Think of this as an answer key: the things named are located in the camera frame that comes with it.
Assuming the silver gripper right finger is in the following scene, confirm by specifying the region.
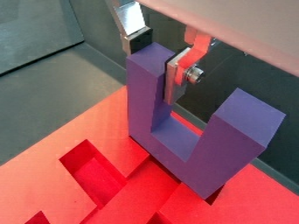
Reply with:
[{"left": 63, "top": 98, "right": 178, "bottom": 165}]
[{"left": 164, "top": 26, "right": 211, "bottom": 105}]

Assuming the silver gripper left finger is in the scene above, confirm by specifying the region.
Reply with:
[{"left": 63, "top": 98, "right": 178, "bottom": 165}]
[{"left": 106, "top": 0, "right": 154, "bottom": 55}]

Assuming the purple U-shaped block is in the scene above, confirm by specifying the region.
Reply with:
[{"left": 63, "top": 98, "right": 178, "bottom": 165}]
[{"left": 126, "top": 43, "right": 286, "bottom": 199}]

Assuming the red insertion board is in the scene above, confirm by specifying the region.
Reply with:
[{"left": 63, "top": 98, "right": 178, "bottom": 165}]
[{"left": 0, "top": 89, "right": 299, "bottom": 224}]

